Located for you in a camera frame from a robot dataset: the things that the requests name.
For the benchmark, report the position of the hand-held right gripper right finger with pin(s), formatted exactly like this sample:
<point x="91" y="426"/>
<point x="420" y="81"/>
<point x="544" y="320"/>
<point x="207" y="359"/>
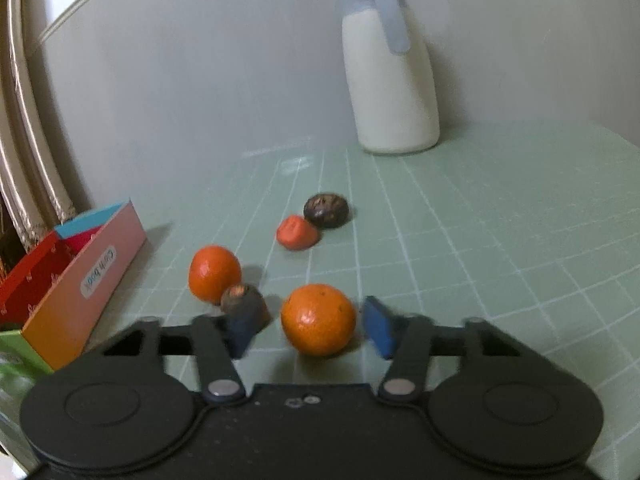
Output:
<point x="380" y="327"/>

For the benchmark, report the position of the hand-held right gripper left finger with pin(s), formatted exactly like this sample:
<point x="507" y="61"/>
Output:
<point x="245" y="327"/>

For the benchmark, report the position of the orange tangerine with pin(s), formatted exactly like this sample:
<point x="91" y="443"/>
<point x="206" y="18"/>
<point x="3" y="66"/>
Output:
<point x="318" y="318"/>
<point x="215" y="274"/>

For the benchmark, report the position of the dark brown patterned fruit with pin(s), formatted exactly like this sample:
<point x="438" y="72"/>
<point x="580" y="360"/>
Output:
<point x="326" y="210"/>

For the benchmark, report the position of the colourful cardboard box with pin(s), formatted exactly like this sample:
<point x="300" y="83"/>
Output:
<point x="95" y="280"/>

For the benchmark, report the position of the small brown round fruit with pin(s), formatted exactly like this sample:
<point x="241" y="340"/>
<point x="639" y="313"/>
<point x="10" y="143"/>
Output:
<point x="239" y="296"/>

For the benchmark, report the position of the red fruit piece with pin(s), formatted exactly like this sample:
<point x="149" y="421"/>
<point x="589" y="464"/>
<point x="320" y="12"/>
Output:
<point x="297" y="231"/>

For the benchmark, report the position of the green grid table mat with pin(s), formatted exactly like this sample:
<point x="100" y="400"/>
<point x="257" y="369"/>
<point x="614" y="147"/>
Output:
<point x="475" y="210"/>

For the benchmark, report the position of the white thermos jug grey lid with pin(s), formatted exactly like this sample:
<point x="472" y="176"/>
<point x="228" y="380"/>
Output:
<point x="390" y="85"/>

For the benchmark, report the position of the beige shiny curtain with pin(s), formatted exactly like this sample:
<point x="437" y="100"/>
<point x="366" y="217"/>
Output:
<point x="30" y="135"/>

